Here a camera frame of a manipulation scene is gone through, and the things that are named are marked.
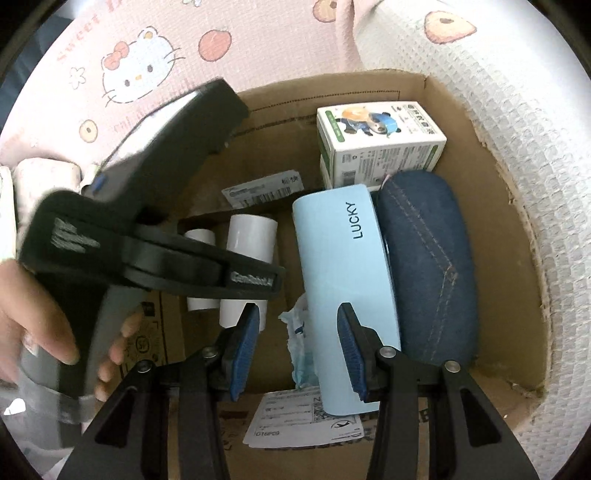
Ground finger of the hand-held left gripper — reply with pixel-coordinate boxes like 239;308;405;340
124;226;287;302
177;210;234;238

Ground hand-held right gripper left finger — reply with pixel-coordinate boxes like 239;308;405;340
60;304;260;480

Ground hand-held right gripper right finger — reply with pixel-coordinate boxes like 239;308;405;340
337;302;539;480

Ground white paper roll tube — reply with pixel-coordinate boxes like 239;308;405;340
219;215;279;332
185;229;221;312

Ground brown cardboard box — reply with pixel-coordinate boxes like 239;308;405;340
117;68;555;480

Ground person's left hand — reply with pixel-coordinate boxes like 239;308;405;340
0;259;145;402

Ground blue white tissue packet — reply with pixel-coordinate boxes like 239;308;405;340
279;295;319;388

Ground pink cartoon printed blanket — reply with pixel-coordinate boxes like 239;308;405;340
0;0;591;462

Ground light blue case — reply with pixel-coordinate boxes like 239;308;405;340
292;184;402;415

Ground blue denim case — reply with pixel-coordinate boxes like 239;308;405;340
376;170;478;365

